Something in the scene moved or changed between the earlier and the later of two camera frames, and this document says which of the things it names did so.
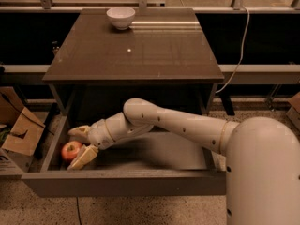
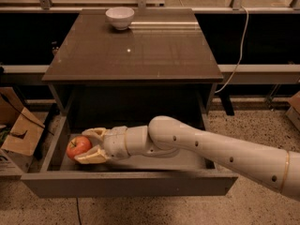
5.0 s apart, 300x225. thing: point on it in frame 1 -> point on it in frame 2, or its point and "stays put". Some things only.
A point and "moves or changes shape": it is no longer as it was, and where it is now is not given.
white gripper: (97, 134) -> (114, 142)
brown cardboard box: (20, 134) stays put
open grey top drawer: (141, 164) stays put
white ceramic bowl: (121, 17) stays put
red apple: (70, 149) moves or changes shape
